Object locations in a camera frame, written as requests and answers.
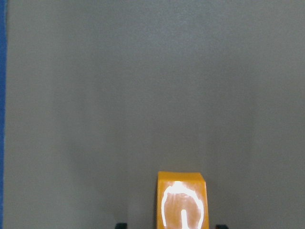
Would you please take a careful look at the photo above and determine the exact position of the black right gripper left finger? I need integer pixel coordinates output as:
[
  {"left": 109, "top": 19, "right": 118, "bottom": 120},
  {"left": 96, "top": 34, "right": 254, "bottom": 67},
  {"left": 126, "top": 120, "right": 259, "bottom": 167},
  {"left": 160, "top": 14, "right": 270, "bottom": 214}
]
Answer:
[{"left": 115, "top": 222, "right": 128, "bottom": 229}]

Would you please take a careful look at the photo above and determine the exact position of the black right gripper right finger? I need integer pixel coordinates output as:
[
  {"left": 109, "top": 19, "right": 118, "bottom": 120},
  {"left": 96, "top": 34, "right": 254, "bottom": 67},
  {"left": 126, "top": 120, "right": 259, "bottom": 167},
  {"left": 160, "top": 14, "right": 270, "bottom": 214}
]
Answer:
[{"left": 215, "top": 224, "right": 229, "bottom": 229}]

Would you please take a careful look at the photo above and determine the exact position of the orange trapezoid block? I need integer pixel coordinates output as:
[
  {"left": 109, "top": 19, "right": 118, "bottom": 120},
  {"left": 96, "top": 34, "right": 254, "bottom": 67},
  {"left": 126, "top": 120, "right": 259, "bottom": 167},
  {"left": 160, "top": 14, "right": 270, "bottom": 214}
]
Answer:
[{"left": 156, "top": 171, "right": 210, "bottom": 229}]

